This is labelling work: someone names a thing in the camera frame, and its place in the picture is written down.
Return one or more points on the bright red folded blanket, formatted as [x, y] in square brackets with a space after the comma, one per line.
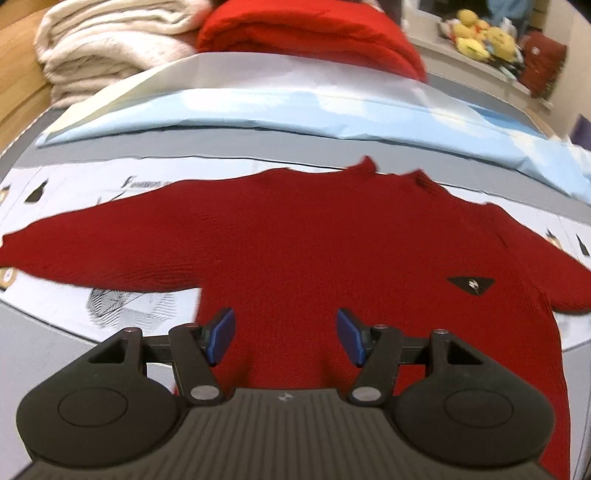
[304, 32]

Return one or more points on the dark red bag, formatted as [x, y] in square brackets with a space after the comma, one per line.
[542, 62]

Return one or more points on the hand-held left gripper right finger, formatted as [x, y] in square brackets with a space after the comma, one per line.
[350, 333]

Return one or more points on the dark red knit sweater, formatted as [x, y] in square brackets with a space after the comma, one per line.
[295, 240]

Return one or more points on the purple box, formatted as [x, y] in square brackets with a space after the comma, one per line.
[581, 133]

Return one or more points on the cream fluffy folded blanket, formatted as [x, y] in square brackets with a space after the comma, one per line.
[97, 41]

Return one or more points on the blue cloth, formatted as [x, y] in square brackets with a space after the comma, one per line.
[504, 8]

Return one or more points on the grey bed sheet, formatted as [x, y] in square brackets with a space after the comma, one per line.
[41, 355]

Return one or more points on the white printed paper sheet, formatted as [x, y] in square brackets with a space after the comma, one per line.
[69, 194]

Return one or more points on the light blue duvet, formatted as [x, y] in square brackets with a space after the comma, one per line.
[231, 108]

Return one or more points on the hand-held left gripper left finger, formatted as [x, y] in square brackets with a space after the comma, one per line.
[220, 333]

